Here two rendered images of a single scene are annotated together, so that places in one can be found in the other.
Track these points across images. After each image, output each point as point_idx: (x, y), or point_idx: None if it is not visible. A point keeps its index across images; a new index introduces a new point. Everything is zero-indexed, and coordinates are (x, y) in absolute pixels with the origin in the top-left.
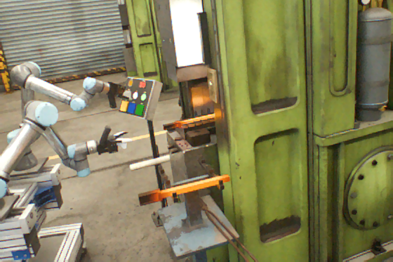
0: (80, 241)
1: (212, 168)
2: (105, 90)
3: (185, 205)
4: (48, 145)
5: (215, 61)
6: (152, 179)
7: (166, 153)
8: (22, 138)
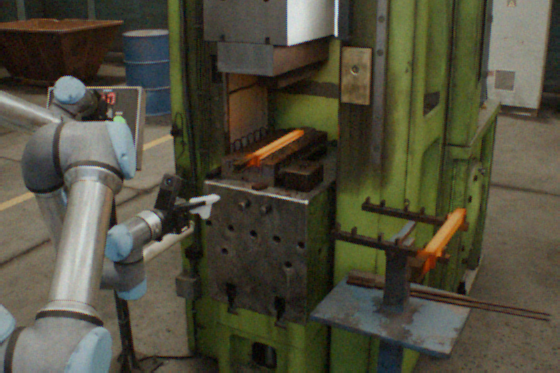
0: None
1: (327, 226)
2: (93, 107)
3: (343, 293)
4: None
5: (369, 33)
6: (27, 314)
7: (6, 262)
8: (100, 215)
